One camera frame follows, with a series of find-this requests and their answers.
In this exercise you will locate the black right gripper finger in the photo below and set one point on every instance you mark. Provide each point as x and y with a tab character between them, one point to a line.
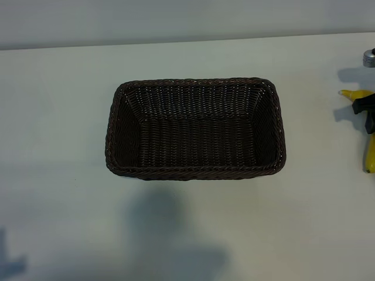
370	125
364	104

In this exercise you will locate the yellow banana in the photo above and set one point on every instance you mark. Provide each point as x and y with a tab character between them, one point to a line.
370	158

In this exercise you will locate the dark brown wicker basket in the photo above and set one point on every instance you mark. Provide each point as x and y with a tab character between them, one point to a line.
193	140

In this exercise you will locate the silver capped black cylinder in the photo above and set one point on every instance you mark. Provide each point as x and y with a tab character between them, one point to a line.
369	58

